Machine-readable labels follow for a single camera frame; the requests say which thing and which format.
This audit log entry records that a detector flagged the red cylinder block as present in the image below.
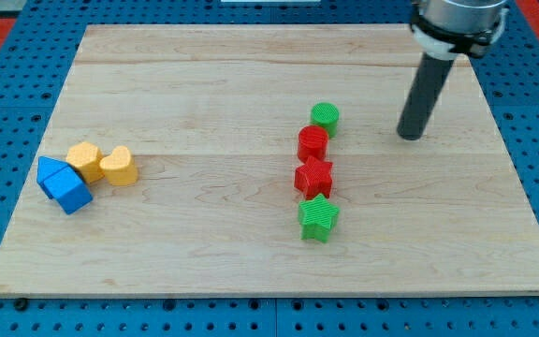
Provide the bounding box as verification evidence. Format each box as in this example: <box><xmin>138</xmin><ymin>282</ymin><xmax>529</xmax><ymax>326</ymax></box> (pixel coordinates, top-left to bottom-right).
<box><xmin>297</xmin><ymin>125</ymin><xmax>329</xmax><ymax>162</ymax></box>

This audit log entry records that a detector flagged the wooden board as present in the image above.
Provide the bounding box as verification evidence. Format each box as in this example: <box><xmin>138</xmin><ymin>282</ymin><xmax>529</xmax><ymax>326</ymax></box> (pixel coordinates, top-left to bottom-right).
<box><xmin>0</xmin><ymin>24</ymin><xmax>539</xmax><ymax>299</ymax></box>

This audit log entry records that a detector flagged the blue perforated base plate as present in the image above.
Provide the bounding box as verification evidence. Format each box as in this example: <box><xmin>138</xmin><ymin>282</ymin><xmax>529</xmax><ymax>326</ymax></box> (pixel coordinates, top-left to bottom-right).
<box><xmin>0</xmin><ymin>0</ymin><xmax>539</xmax><ymax>336</ymax></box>

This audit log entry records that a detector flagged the green star block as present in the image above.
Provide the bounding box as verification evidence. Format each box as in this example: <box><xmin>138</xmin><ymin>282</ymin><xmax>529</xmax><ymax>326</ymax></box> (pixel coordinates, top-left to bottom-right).
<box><xmin>298</xmin><ymin>194</ymin><xmax>340</xmax><ymax>243</ymax></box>

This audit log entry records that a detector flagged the red star block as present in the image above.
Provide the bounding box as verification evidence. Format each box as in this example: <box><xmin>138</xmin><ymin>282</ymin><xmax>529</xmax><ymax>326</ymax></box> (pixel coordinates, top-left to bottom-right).
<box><xmin>294</xmin><ymin>156</ymin><xmax>333</xmax><ymax>200</ymax></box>

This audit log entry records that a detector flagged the blue triangle block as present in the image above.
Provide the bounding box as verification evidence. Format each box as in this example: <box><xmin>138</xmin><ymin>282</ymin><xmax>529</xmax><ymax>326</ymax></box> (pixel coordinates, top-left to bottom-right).
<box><xmin>36</xmin><ymin>156</ymin><xmax>69</xmax><ymax>199</ymax></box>

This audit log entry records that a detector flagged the yellow hexagon block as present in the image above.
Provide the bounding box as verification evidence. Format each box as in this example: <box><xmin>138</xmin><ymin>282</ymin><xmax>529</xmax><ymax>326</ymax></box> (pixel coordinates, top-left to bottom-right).
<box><xmin>66</xmin><ymin>141</ymin><xmax>104</xmax><ymax>183</ymax></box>

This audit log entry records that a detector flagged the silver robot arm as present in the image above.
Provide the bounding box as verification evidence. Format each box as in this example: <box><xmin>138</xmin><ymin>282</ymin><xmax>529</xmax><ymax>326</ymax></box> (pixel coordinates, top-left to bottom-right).
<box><xmin>409</xmin><ymin>0</ymin><xmax>509</xmax><ymax>61</ymax></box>

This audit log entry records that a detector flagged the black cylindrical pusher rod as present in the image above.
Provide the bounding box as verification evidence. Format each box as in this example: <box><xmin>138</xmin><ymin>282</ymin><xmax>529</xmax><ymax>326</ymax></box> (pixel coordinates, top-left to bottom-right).
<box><xmin>396</xmin><ymin>53</ymin><xmax>454</xmax><ymax>140</ymax></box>

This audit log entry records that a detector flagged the yellow heart block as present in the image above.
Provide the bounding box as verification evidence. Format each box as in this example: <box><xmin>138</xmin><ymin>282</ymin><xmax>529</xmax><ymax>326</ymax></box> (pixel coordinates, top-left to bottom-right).
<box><xmin>99</xmin><ymin>145</ymin><xmax>138</xmax><ymax>186</ymax></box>

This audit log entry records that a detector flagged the blue cube block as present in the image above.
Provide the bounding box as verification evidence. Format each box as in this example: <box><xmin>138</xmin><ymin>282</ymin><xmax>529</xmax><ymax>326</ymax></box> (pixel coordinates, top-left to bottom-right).
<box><xmin>43</xmin><ymin>167</ymin><xmax>93</xmax><ymax>214</ymax></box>

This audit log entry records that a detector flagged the green cylinder block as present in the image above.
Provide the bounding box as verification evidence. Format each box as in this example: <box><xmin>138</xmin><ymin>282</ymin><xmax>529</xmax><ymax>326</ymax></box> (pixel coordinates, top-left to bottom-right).
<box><xmin>310</xmin><ymin>102</ymin><xmax>340</xmax><ymax>139</ymax></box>

